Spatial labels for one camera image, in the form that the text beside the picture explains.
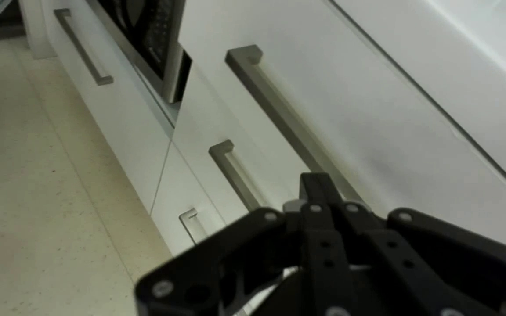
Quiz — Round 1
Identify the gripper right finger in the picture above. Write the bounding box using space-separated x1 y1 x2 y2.
320 172 506 316

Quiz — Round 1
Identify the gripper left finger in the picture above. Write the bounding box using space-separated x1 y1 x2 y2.
134 172 359 316

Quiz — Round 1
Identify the white drawer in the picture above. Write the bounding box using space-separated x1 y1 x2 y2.
40 0 173 215
172 64 311 225
150 141 227 257
177 0 506 256

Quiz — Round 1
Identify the black microwave door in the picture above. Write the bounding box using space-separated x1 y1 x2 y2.
96 0 192 104

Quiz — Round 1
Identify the grey drawer handle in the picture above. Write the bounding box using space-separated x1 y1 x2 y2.
225 44 363 203
179 208 207 245
209 140 267 212
54 8 114 86

